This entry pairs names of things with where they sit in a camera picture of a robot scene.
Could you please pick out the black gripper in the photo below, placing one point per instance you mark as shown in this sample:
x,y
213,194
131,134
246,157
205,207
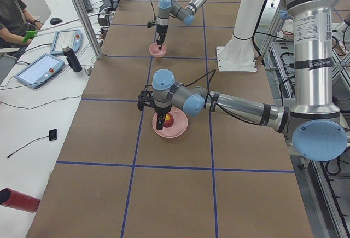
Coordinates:
x,y
161,111
162,30

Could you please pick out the red yellow apple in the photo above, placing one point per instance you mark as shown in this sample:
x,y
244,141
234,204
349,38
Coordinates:
x,y
170,122

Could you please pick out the pink bowl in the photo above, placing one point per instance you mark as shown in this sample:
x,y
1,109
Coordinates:
x,y
155,52

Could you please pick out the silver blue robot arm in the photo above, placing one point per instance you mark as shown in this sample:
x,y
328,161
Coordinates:
x,y
167,8
313,123

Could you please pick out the pink plate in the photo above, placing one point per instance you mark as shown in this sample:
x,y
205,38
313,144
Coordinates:
x,y
179,126

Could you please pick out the far blue teach pendant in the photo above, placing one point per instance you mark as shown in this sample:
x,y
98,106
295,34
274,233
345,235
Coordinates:
x,y
71,38

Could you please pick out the blue teach pendant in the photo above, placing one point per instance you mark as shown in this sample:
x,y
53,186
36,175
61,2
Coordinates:
x,y
40,71
71,38

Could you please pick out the black water bottle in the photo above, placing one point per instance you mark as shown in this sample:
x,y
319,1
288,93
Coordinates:
x,y
71,58

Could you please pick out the black keyboard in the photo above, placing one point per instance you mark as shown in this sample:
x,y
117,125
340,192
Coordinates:
x,y
88,5

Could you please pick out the black computer mouse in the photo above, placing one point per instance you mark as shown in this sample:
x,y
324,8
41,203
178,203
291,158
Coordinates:
x,y
55,21

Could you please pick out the small black square pad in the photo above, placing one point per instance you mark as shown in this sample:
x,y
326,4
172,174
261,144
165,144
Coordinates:
x,y
52,134

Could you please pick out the near blue teach pendant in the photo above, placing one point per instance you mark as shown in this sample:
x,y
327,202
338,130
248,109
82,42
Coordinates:
x,y
40,71

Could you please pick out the seated person in grey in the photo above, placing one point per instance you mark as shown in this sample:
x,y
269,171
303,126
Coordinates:
x,y
15,22

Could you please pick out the red cylinder tube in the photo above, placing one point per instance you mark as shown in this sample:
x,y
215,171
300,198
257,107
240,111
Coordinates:
x,y
20,201

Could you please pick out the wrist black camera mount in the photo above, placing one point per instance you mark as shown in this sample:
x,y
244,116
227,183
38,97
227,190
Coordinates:
x,y
145,99
151,23

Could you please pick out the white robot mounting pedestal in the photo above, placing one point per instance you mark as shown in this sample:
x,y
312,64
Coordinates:
x,y
238,54

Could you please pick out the aluminium frame post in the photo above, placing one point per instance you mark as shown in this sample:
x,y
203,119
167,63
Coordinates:
x,y
89,31

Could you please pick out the green handled grabber stick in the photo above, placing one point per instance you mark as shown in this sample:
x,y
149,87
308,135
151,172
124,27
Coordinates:
x,y
33,33

